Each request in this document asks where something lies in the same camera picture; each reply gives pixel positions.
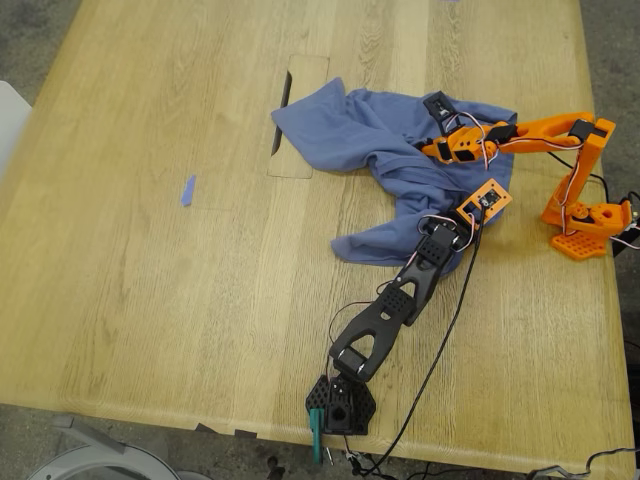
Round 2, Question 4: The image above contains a green table clamp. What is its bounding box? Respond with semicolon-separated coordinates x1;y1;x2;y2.
308;407;327;465

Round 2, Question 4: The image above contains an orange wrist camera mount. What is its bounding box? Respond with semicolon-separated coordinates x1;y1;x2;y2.
454;178;514;227

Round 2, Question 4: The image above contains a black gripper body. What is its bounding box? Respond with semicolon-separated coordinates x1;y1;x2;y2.
424;215;476;254

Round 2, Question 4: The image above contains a grey black cable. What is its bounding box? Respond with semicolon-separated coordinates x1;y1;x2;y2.
527;446;640;480

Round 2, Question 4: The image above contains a blue masking tape piece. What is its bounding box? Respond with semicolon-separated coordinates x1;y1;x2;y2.
179;173;198;208

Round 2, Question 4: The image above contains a black table clamp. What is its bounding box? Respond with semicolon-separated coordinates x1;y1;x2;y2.
608;189;640;257

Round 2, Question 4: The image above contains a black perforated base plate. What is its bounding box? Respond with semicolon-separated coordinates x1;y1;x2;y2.
304;374;377;436

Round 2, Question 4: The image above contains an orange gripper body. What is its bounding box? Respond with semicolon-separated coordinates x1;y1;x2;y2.
439;127;487;165

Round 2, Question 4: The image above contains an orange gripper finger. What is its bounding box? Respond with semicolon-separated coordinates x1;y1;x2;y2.
419;138;451;165

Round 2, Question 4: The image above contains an orange perforated base plate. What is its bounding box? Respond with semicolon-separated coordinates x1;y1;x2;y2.
549;227;622;262

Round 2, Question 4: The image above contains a blue printed T-shirt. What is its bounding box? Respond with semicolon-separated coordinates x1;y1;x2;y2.
271;76;519;276

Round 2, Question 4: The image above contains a wooden table cable hatch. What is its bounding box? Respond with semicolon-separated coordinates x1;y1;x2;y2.
267;53;331;180

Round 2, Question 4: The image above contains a grey white swivel chair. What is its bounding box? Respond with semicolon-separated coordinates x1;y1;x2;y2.
27;413;179;480

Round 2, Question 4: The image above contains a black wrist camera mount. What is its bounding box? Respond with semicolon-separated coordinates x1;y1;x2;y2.
422;90;454;124

